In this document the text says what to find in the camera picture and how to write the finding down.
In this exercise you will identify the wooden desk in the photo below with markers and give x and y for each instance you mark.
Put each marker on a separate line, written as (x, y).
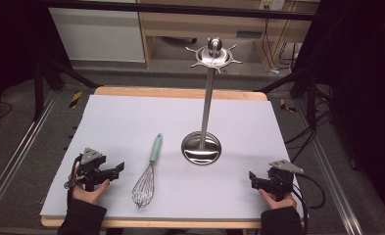
(193, 24)

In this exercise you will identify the white cabinet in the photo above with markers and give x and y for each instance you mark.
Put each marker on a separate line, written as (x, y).
(95, 36)

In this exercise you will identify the steel utensil stand with hooks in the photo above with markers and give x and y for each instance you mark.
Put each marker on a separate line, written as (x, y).
(205, 107)

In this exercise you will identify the white table mat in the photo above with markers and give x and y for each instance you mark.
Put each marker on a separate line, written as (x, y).
(180, 182)

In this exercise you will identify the black metal stand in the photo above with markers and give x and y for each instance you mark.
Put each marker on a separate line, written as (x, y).
(311, 94)
(39, 88)

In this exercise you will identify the person's right hand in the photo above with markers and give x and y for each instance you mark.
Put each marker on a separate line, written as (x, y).
(278, 203)

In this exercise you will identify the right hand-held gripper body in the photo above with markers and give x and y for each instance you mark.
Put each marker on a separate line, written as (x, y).
(280, 178)

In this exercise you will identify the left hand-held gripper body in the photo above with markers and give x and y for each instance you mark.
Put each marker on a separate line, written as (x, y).
(90, 166)

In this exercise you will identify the yellow black floor tape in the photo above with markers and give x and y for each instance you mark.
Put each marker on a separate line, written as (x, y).
(287, 105)
(75, 99)

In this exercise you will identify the metal floor rail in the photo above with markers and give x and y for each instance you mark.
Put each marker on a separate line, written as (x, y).
(330, 176)
(17, 150)

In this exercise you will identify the person's left hand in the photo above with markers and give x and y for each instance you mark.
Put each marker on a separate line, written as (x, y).
(88, 194)

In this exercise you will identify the black metal frame bar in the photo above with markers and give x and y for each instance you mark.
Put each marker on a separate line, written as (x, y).
(180, 9)

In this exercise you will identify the black curtain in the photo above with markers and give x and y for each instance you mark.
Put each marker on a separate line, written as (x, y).
(10, 49)
(363, 81)

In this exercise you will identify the white wall power outlet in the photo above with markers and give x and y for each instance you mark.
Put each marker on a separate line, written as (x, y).
(271, 4)

